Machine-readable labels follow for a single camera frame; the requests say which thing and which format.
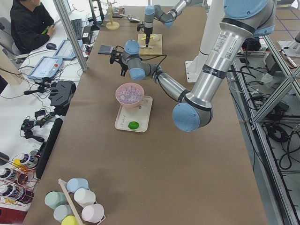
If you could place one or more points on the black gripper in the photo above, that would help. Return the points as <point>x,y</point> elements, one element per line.
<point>147,33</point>
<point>122,65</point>

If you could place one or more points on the pink bowl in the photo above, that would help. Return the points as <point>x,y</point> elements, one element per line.
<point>134,104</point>

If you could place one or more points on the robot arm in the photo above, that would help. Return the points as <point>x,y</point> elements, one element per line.
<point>241,19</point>
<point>156,12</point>

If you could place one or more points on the clear ice cubes pile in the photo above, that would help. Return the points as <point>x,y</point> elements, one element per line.
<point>129,94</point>

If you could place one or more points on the white onion half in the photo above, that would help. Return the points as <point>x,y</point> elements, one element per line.
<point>157,37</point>

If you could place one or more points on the bamboo cutting board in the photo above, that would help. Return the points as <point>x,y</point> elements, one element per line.
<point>158,50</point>

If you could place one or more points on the gray folded cloth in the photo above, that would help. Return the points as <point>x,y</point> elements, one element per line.
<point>106,49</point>

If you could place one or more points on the shiny metal scoop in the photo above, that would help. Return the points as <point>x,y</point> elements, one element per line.
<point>131,18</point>

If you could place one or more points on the wooden mug tree stand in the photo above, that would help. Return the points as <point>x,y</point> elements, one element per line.
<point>110,23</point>

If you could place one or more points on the right teach pendant tablet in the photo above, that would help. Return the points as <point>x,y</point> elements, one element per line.
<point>65,51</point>

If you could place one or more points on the teach pendant tablet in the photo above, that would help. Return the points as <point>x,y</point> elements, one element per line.
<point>46,67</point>
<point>65,51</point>

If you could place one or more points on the cream serving tray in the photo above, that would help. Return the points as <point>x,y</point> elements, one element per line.
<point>139,114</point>

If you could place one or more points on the black keyboard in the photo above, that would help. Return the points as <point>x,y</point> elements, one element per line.
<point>77,27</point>

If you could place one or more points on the black computer mouse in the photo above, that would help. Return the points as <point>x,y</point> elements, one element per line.
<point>51,46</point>

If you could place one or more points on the left teach pendant tablet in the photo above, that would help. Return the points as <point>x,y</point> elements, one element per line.
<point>46,67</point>

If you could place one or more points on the seated person in black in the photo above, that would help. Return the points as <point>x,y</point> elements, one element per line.
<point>31,25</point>

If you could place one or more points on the black bar on table edge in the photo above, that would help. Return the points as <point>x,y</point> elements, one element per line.
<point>47,147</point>

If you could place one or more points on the blue pastel mug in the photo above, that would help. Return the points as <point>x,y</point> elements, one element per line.
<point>76,183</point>

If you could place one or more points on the white pastel mug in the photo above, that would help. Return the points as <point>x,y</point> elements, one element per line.
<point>84,197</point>

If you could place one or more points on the green pastel mug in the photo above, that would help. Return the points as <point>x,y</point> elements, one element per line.
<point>54,199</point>

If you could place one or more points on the pink pastel mug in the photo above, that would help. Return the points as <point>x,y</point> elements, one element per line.
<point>93,213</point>

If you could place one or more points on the gray pastel mug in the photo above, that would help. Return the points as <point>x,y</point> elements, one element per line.
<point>61,212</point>

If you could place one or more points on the wooden mug rack rod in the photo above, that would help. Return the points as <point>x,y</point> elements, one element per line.
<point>72,206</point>

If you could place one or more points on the yellow pastel mug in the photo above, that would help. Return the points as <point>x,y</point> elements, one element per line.
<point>69,220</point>

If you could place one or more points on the aluminium frame post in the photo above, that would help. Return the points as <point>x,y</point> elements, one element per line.
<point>70,33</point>

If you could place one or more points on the copper wire basket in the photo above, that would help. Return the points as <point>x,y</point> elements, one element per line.
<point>18,178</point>

